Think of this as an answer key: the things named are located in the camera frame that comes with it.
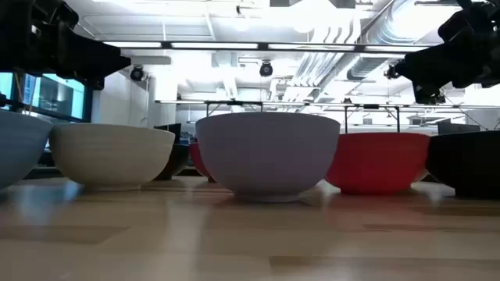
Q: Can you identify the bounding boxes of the large dark-framed window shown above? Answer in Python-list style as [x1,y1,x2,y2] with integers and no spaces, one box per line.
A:
[0,72,93,122]

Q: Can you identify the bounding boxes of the white bowl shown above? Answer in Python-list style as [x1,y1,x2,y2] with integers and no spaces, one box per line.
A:
[49,123,176,189]

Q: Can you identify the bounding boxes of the silver ceiling ventilation duct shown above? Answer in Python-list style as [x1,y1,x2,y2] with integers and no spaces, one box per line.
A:
[346,0,433,81]

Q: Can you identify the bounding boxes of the blue bowl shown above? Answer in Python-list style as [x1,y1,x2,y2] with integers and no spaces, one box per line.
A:
[0,108,54,191]

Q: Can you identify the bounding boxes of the black aluminium table frame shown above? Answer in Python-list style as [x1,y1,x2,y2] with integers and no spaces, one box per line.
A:
[23,166,212,183]

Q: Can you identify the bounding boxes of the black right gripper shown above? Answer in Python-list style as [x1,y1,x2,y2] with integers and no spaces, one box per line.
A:
[393,0,500,105]

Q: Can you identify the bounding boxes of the lavender bowl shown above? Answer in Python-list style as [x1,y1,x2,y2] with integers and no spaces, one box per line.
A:
[195,112,341,203]

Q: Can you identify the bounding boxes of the crimson bowl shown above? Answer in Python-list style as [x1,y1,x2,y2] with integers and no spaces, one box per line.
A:
[188,142,216,183]

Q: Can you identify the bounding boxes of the orange-red bowl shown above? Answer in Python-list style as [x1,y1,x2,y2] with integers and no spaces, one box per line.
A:
[325,132,431,195]

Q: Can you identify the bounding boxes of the long ceiling light bar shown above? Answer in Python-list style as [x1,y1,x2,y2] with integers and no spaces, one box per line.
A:
[102,40,430,55]

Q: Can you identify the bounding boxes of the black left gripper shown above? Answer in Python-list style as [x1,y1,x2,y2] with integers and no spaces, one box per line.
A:
[0,0,132,91]

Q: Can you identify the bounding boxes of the black-framed background table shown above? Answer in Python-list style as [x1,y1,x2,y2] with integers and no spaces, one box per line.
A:
[205,100,403,133]

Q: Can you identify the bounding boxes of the black computer monitor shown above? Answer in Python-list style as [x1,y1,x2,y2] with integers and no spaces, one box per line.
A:
[153,123,183,144]

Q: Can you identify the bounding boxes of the black bowl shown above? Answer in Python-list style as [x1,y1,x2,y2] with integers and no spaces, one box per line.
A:
[425,130,500,198]
[155,143,191,181]

